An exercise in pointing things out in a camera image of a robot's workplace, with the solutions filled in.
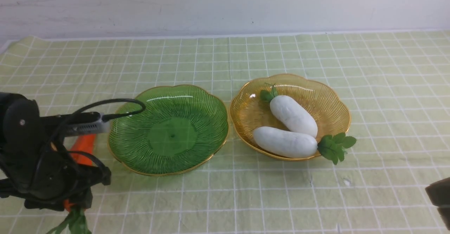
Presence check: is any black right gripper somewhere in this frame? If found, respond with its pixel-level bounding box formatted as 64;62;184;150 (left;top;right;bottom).
425;177;450;230

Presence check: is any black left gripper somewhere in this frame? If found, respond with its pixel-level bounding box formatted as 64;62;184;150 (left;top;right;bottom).
1;147;111;212

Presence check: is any orange toy carrot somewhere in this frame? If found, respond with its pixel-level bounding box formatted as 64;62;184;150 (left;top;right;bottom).
70;134;96;166
47;200;92;234

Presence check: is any white toy radish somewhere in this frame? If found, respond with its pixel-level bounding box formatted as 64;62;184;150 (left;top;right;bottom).
253;126;357;165
260;85;318;138

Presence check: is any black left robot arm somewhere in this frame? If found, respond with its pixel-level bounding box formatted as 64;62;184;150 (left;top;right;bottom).
0;92;111;212

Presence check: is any green checked tablecloth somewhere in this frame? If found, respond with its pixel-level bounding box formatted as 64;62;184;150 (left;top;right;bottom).
0;31;449;234

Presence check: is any amber ribbed plastic plate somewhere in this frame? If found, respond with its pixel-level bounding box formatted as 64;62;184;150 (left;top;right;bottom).
229;73;352;161

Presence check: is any black camera cable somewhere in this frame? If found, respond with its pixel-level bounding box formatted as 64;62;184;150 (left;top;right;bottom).
35;98;146;178

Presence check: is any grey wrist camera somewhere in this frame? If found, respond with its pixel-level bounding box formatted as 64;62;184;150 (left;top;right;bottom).
42;112;111;137

